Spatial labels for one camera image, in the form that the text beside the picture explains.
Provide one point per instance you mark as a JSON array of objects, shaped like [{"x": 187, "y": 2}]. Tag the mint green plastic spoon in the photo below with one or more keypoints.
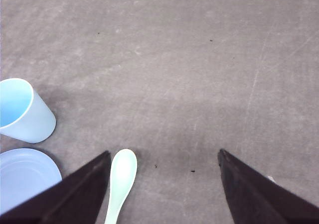
[{"x": 122, "y": 176}]

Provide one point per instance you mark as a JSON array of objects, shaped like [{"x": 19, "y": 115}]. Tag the light blue plastic cup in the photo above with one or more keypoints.
[{"x": 23, "y": 113}]

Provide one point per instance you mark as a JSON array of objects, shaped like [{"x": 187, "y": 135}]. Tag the blue plastic plate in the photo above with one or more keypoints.
[{"x": 24, "y": 173}]

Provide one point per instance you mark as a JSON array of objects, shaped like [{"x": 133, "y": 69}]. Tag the grey table mat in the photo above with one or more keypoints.
[{"x": 175, "y": 81}]

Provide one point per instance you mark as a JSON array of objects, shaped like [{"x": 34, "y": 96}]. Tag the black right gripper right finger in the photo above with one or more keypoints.
[{"x": 254, "y": 199}]

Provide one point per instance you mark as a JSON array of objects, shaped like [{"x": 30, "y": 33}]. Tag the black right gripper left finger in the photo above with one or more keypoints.
[{"x": 77, "y": 199}]

